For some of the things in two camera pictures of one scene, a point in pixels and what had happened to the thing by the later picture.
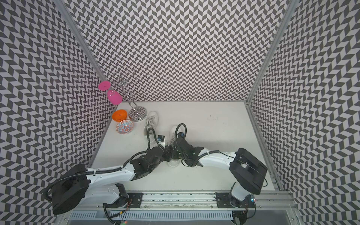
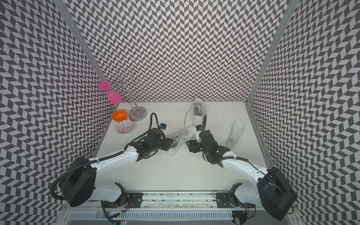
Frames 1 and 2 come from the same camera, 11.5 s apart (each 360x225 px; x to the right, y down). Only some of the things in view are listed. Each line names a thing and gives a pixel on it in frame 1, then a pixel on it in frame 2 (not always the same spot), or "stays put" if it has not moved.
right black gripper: [174, 153] -> [192, 147]
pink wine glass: [114, 97] stays put
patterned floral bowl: [124, 126] stays put
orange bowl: [119, 116] stays put
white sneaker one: [173, 162] -> [180, 138]
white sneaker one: [152, 122] -> [199, 110]
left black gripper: [168, 151] -> [168, 145]
